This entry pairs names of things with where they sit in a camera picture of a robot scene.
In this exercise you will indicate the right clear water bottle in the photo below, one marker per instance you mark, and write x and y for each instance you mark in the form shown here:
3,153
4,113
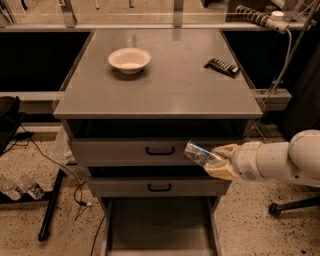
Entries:
32,187

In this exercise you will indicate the left clear water bottle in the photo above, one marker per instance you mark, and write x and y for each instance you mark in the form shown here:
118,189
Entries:
10,188

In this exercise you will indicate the grey top drawer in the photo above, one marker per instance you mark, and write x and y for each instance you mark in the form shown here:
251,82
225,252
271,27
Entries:
97,143

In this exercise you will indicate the grey drawer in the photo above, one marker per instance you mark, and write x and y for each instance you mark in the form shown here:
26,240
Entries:
97,143
132,181
161,226

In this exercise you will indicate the grey bottom drawer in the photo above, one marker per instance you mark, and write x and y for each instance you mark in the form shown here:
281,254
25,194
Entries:
161,226

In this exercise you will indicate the white round bowl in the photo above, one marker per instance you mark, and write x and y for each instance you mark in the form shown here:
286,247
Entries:
129,60

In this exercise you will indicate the black stand frame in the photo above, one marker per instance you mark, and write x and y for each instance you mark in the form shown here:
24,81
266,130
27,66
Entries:
10,120

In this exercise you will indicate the black middle drawer handle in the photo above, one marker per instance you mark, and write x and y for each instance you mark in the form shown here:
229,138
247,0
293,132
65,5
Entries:
159,188

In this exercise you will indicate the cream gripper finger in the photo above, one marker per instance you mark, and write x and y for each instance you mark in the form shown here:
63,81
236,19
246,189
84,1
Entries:
226,151
222,170

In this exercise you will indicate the black drawer handle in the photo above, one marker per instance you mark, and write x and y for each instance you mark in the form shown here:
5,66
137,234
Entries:
159,188
153,151

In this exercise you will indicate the black office chair base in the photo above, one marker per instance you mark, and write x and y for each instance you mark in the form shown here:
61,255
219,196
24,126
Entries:
276,209

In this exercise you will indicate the grey middle drawer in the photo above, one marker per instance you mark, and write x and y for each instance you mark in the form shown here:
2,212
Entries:
132,181

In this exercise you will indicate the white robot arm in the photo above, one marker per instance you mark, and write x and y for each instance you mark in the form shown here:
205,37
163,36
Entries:
296,161

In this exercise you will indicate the grey drawer cabinet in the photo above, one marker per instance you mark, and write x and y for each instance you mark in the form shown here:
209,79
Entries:
174,85

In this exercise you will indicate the clear water bottle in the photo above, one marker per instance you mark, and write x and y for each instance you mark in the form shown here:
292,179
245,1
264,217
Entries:
32,187
10,188

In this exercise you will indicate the white power strip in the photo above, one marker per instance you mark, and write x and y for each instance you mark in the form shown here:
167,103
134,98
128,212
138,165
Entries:
274,21

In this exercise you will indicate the black top drawer handle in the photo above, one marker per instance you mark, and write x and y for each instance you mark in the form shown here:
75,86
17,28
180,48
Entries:
153,151

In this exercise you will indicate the black chocolate bar packet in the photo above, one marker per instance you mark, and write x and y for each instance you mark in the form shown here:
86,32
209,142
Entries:
223,67

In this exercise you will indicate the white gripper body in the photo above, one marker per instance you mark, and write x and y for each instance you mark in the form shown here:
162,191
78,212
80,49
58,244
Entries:
247,161

